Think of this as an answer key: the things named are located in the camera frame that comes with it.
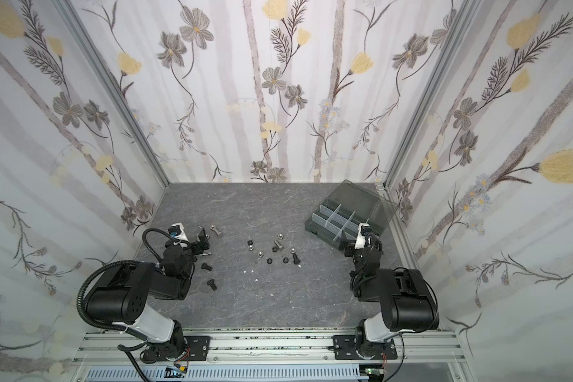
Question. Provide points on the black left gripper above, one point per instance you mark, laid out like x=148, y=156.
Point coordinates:
x=196, y=243

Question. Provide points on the silver hex bolt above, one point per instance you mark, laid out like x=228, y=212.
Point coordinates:
x=215, y=229

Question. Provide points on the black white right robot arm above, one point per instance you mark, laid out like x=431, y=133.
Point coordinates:
x=407, y=303

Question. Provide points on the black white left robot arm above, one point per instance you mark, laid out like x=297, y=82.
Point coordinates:
x=115, y=298

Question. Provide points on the black screw lower left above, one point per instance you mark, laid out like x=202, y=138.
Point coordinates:
x=212, y=284

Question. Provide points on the grey compartment organizer box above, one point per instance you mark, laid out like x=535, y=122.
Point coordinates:
x=337, y=219

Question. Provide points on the black screw with silver head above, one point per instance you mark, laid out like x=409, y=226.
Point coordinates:
x=295, y=257

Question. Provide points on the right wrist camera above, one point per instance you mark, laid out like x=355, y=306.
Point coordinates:
x=361, y=240

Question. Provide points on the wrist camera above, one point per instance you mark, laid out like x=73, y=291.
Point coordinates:
x=361, y=240
x=177, y=232

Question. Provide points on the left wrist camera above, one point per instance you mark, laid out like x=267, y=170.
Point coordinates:
x=177, y=232

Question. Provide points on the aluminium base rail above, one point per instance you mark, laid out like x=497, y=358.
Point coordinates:
x=431, y=356

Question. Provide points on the white slotted cable duct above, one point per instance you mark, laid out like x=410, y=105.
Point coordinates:
x=268, y=372

